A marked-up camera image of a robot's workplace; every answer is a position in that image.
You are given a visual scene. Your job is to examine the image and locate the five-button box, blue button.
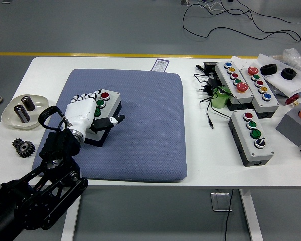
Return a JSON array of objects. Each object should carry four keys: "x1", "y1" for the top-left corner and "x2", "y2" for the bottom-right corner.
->
[
  {"x1": 240, "y1": 66, "x2": 280, "y2": 119},
  {"x1": 214, "y1": 61, "x2": 254, "y2": 111}
]

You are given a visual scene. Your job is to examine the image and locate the purple-edged label card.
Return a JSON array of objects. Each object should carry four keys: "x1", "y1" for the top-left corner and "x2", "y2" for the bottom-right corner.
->
[{"x1": 151, "y1": 58, "x2": 170, "y2": 73}]

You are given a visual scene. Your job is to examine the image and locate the white table leg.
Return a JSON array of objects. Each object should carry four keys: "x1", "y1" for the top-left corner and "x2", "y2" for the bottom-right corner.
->
[
  {"x1": 61, "y1": 193, "x2": 83, "y2": 241},
  {"x1": 239, "y1": 188, "x2": 263, "y2": 241}
]

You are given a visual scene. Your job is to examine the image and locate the white paper sheet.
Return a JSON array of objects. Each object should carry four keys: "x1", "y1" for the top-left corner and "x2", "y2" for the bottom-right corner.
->
[{"x1": 229, "y1": 55, "x2": 258, "y2": 69}]

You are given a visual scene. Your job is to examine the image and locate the clear bubble wrap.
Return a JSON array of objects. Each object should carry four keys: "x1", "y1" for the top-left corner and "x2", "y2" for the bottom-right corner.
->
[{"x1": 282, "y1": 48, "x2": 301, "y2": 73}]

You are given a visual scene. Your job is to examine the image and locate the small black device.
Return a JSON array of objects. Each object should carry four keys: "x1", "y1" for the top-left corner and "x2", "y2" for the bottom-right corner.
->
[{"x1": 203, "y1": 62, "x2": 218, "y2": 75}]

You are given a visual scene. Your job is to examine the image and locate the black floor cable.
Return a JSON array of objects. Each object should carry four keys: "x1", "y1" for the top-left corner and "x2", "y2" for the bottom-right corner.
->
[{"x1": 182, "y1": 2, "x2": 301, "y2": 41}]

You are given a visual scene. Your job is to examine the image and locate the grey four-button control box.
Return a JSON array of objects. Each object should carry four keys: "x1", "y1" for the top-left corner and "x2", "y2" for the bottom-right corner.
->
[
  {"x1": 228, "y1": 109, "x2": 275, "y2": 167},
  {"x1": 83, "y1": 88, "x2": 122, "y2": 148}
]

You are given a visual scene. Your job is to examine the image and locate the silver floor socket plate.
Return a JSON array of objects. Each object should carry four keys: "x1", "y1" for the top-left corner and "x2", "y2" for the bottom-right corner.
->
[{"x1": 210, "y1": 192, "x2": 233, "y2": 212}]

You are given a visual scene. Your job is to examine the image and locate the white foam sheet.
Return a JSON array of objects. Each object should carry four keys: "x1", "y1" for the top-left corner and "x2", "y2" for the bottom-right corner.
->
[{"x1": 256, "y1": 53, "x2": 301, "y2": 95}]

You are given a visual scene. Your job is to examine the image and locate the black hanging cable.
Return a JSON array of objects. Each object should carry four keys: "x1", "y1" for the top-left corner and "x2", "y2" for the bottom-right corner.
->
[{"x1": 223, "y1": 188, "x2": 234, "y2": 241}]

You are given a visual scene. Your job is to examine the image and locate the black adapter cable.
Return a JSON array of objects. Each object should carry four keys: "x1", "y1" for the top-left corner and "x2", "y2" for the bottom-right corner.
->
[{"x1": 193, "y1": 72, "x2": 241, "y2": 130}]

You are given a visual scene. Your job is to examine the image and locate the black metal gear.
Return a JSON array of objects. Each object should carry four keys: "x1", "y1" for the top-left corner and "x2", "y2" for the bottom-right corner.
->
[{"x1": 12, "y1": 138, "x2": 36, "y2": 158}]

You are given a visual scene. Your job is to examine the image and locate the black power adapter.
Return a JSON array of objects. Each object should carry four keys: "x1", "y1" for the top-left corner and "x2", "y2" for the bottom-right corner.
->
[{"x1": 198, "y1": 77, "x2": 220, "y2": 96}]

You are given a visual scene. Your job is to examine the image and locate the red metal part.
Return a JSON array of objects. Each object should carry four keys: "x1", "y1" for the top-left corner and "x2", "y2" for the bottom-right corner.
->
[{"x1": 285, "y1": 93, "x2": 300, "y2": 105}]

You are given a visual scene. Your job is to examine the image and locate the black foam ring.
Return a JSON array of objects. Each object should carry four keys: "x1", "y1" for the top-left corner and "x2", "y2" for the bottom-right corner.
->
[
  {"x1": 280, "y1": 68, "x2": 297, "y2": 80},
  {"x1": 260, "y1": 64, "x2": 278, "y2": 76}
]

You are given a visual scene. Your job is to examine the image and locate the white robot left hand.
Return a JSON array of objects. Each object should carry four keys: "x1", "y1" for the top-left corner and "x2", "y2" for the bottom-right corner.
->
[{"x1": 64, "y1": 89, "x2": 126, "y2": 138}]

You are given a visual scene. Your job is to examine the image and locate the white shallow dish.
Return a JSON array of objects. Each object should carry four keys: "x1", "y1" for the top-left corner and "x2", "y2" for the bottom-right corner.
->
[{"x1": 1, "y1": 93, "x2": 50, "y2": 131}]

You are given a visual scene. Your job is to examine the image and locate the grey block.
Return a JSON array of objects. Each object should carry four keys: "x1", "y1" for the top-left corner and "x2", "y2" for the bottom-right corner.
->
[{"x1": 275, "y1": 102, "x2": 301, "y2": 147}]

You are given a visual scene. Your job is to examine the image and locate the dark cylindrical capacitor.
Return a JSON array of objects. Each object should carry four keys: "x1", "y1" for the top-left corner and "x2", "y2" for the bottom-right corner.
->
[
  {"x1": 13, "y1": 104, "x2": 31, "y2": 123},
  {"x1": 21, "y1": 95, "x2": 36, "y2": 112}
]

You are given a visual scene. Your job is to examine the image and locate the blue-grey padded mat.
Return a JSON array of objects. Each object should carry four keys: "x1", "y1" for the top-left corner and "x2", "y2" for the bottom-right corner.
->
[{"x1": 32, "y1": 69, "x2": 188, "y2": 183}]

